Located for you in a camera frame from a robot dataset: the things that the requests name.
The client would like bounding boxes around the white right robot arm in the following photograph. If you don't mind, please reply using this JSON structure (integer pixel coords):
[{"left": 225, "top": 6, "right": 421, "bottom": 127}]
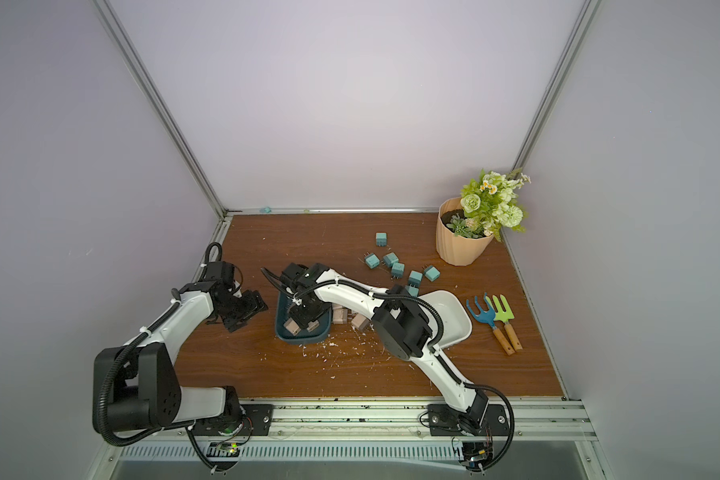
[{"left": 279, "top": 263, "right": 488, "bottom": 435}]

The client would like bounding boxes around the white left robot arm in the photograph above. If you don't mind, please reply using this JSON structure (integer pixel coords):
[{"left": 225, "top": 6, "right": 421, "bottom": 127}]
[{"left": 92, "top": 280, "right": 268, "bottom": 446}]

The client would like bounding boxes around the dark teal storage tray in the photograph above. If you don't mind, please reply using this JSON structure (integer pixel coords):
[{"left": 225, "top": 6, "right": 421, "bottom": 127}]
[{"left": 275, "top": 293, "right": 333, "bottom": 345}]

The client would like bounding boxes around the white storage tray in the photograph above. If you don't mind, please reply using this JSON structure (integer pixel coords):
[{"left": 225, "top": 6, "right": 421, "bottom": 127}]
[{"left": 422, "top": 290, "right": 472, "bottom": 349}]

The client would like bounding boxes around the teal plug upper left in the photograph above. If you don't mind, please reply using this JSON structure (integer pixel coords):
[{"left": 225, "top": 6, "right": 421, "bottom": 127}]
[{"left": 364, "top": 253, "right": 381, "bottom": 269}]

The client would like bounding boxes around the teal plug middle left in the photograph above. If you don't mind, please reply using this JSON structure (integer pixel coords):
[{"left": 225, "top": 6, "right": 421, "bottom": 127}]
[{"left": 383, "top": 252, "right": 399, "bottom": 268}]

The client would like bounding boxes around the teal plug by tray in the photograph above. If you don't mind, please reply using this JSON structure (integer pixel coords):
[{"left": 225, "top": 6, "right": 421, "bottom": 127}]
[{"left": 390, "top": 262, "right": 405, "bottom": 279}]

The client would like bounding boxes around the teal plug far back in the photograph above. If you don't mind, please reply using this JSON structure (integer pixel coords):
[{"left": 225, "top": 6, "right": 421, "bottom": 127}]
[{"left": 375, "top": 232, "right": 388, "bottom": 247}]

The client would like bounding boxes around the teal plug bottom left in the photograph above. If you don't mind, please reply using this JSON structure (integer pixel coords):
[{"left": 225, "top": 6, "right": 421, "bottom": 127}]
[{"left": 407, "top": 270, "right": 423, "bottom": 288}]

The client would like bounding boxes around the teal plug near pot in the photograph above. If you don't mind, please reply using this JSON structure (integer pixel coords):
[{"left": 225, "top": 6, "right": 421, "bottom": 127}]
[{"left": 423, "top": 265, "right": 441, "bottom": 282}]

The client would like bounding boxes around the peach ribbed flower pot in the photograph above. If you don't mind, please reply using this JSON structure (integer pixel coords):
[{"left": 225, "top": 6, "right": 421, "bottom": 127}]
[{"left": 435, "top": 198, "right": 494, "bottom": 266}]

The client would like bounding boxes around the green garden fork tool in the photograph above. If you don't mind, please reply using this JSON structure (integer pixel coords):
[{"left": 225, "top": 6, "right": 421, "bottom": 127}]
[{"left": 492, "top": 295, "right": 523, "bottom": 351}]

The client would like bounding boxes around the green artificial flower plant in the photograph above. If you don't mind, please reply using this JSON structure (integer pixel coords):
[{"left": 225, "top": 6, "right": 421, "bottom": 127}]
[{"left": 445, "top": 169, "right": 531, "bottom": 242}]

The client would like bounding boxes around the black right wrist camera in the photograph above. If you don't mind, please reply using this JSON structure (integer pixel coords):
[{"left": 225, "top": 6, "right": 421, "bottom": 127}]
[{"left": 280, "top": 263, "right": 313, "bottom": 293}]

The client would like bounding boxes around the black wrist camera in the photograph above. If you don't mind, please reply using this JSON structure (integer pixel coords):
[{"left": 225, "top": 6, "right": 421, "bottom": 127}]
[
  {"left": 200, "top": 261, "right": 241, "bottom": 293},
  {"left": 280, "top": 263, "right": 313, "bottom": 293}
]

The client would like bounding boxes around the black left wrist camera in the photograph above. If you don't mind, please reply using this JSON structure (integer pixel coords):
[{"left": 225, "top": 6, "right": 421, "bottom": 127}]
[{"left": 200, "top": 261, "right": 241, "bottom": 293}]

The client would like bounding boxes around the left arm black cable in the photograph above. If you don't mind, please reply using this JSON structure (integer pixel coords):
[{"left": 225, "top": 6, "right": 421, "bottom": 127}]
[{"left": 94, "top": 241, "right": 224, "bottom": 448}]

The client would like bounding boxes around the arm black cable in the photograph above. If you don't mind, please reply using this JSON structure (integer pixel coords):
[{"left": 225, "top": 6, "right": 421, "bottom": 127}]
[
  {"left": 94, "top": 241, "right": 224, "bottom": 448},
  {"left": 260, "top": 266, "right": 516, "bottom": 472}
]

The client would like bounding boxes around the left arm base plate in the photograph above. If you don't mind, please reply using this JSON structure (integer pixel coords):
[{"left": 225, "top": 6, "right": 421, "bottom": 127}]
[{"left": 193, "top": 403, "right": 274, "bottom": 437}]

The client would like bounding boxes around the aluminium front rail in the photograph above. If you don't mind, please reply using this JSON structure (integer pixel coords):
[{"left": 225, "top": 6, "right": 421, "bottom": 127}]
[{"left": 241, "top": 397, "right": 597, "bottom": 442}]

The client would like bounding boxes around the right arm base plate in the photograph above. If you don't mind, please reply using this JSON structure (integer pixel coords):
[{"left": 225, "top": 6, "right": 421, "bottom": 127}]
[{"left": 419, "top": 403, "right": 512, "bottom": 436}]

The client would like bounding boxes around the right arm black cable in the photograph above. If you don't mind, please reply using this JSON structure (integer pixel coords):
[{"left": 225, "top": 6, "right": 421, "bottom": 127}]
[{"left": 260, "top": 266, "right": 516, "bottom": 472}]

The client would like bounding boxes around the left corner aluminium post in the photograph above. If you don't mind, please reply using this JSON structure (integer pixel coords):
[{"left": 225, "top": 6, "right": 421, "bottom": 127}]
[{"left": 92, "top": 0, "right": 228, "bottom": 219}]

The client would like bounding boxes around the corner aluminium post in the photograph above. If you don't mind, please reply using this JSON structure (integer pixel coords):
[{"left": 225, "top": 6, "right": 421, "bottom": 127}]
[
  {"left": 512, "top": 0, "right": 602, "bottom": 171},
  {"left": 92, "top": 0, "right": 228, "bottom": 219}
]

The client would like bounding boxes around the right corner aluminium post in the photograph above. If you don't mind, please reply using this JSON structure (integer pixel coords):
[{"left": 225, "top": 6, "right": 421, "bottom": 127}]
[{"left": 512, "top": 0, "right": 602, "bottom": 171}]

